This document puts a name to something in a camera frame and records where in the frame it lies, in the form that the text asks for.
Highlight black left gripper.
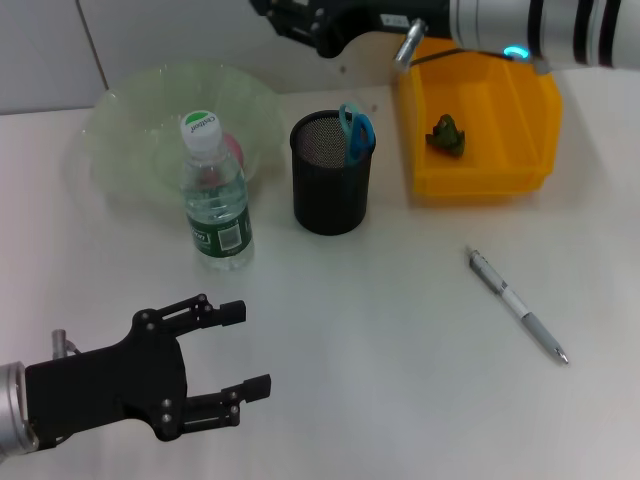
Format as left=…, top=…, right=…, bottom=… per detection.
left=24, top=293, right=273, bottom=449

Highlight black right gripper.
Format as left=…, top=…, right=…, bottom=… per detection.
left=249, top=0, right=454, bottom=60

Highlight water bottle green label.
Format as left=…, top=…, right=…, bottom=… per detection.
left=179, top=108, right=256, bottom=274

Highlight blue scissors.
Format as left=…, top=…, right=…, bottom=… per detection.
left=338, top=102, right=377, bottom=166

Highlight green plastic wrapper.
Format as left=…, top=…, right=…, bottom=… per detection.
left=424, top=113, right=467, bottom=157

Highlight white grey ballpoint pen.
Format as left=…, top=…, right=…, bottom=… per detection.
left=464, top=244, right=570, bottom=366

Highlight black mesh pen holder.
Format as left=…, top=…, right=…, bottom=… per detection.
left=290, top=109, right=377, bottom=236

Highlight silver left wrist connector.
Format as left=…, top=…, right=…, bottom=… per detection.
left=51, top=328, right=79, bottom=359

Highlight pale green plastic bowl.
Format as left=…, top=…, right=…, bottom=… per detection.
left=82, top=58, right=281, bottom=206

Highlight yellow plastic storage bin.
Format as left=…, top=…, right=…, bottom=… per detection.
left=398, top=34, right=565, bottom=197

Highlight grey right wrist cable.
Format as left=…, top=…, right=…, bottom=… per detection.
left=393, top=18, right=467, bottom=72

